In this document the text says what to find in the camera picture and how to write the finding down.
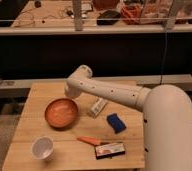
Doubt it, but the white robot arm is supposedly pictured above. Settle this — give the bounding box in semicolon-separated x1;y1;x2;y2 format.
65;65;192;171

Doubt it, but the orange ceramic bowl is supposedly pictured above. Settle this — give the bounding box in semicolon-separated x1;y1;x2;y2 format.
44;98;78;129

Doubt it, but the white tube bottle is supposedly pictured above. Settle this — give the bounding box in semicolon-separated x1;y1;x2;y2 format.
88;98;108;118

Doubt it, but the blue sponge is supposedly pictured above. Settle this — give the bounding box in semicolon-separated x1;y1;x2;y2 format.
107;113;126;134

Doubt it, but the black object on bench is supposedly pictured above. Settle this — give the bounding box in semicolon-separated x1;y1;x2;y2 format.
96;10;121;26

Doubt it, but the orange basket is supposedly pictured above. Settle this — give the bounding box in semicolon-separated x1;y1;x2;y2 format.
121;6;141;25

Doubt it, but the white paper cup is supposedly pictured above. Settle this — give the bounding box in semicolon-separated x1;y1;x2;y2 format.
31;136;54;162

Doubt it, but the orange handled knife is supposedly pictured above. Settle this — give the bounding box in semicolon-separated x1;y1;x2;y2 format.
77;136;106;146

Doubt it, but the metal post left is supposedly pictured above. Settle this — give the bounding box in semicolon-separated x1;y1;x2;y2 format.
72;0;83;31

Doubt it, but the metal post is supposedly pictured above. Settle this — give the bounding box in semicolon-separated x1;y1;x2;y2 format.
72;0;83;31
165;0;182;30

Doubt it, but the metal post right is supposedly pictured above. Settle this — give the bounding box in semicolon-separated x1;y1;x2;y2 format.
165;0;182;30

